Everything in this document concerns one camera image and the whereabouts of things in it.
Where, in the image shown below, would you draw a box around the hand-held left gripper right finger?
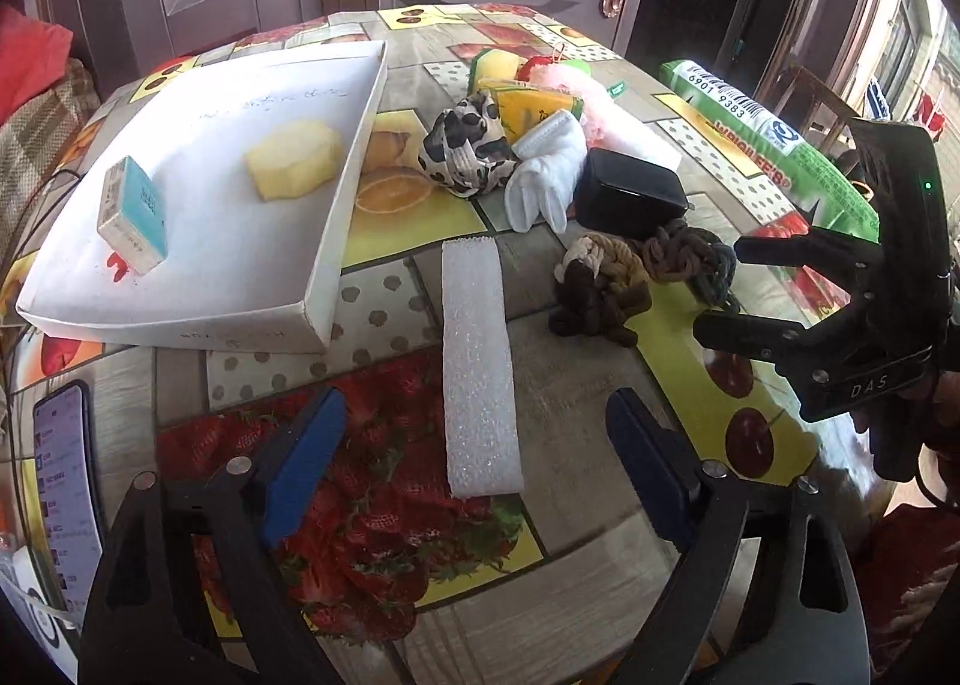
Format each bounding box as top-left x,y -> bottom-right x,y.
606,389 -> 890,685

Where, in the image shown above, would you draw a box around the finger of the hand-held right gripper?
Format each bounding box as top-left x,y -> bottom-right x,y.
692,295 -> 878,386
733,226 -> 884,296

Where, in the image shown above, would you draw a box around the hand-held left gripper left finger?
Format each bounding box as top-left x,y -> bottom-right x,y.
79,387 -> 353,685

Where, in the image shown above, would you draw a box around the black power adapter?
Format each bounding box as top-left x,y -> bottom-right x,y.
574,147 -> 695,240

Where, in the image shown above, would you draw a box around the white foam strip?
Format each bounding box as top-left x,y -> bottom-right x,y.
441,235 -> 526,498

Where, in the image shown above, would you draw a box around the white cardboard box tray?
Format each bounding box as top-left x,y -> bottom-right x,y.
15,38 -> 389,354

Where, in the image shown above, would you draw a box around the person's right hand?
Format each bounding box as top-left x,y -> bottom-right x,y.
921,370 -> 960,502

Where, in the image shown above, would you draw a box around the green printed pillow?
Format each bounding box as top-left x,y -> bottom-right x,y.
660,59 -> 882,244

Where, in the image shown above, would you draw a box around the fruit printed tablecloth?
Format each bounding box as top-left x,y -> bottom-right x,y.
0,2 -> 901,685

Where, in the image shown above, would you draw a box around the wooden chair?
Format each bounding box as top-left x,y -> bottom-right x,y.
754,62 -> 863,154

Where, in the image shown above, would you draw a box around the black smartphone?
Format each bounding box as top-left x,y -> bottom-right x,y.
31,381 -> 106,603

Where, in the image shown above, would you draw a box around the white glove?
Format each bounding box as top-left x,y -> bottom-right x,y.
504,115 -> 587,233

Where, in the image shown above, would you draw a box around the pink plastic bag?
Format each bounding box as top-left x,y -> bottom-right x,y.
525,59 -> 683,170

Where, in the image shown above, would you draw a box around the yellow green packet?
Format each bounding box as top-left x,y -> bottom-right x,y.
491,85 -> 586,139

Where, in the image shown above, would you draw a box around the red patterned clothing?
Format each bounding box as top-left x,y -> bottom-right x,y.
855,501 -> 960,685

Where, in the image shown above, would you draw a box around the small blue white box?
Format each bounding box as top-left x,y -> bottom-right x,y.
96,155 -> 169,277

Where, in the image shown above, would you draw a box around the pale yellow sponge block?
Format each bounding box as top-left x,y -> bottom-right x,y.
246,119 -> 347,202

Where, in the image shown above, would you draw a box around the white charging device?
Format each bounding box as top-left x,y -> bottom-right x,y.
0,542 -> 80,682

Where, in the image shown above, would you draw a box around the leopard print cloth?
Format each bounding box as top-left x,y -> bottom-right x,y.
420,92 -> 520,199

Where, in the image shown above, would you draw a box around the round yellow sponge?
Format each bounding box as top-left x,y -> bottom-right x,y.
469,51 -> 526,94

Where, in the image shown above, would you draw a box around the plaid blanket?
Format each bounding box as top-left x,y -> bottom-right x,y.
0,55 -> 102,206

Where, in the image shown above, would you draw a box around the grey knotted rope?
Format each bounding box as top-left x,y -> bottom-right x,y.
637,218 -> 743,313

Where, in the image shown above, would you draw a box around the brown knotted rope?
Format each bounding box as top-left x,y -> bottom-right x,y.
553,233 -> 652,348

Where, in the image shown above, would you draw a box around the red plush keychain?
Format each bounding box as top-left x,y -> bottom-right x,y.
517,44 -> 571,86

